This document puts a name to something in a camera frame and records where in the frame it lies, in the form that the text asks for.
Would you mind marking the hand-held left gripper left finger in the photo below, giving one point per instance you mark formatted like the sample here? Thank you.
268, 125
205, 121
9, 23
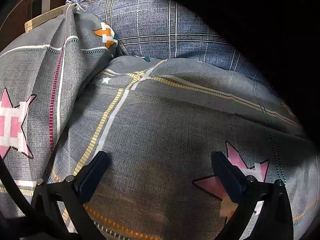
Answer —
93, 177

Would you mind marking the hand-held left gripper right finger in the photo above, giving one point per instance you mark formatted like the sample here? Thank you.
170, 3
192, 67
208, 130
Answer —
228, 177

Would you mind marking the grey star-printed quilt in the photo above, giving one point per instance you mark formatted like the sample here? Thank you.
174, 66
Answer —
162, 120

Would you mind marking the blue plaid pillow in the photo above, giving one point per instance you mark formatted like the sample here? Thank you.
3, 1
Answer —
150, 25

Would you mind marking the white power adapter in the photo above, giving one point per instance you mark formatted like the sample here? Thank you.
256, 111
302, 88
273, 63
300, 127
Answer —
45, 4

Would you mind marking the light wooden bed frame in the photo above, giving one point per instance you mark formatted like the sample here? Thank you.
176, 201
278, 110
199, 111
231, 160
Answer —
43, 18

